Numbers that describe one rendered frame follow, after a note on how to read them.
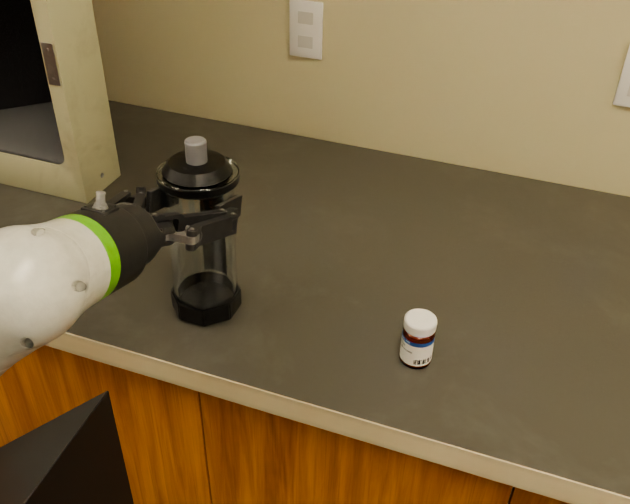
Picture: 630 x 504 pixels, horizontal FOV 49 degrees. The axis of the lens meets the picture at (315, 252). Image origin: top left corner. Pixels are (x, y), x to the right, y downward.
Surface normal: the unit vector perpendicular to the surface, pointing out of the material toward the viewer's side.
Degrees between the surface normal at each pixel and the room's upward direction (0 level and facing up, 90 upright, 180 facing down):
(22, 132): 0
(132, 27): 90
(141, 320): 0
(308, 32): 90
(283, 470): 90
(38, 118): 0
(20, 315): 78
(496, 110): 90
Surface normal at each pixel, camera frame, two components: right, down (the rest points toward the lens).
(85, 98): 0.94, 0.22
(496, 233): 0.02, -0.80
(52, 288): 0.72, 0.03
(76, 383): -0.34, 0.55
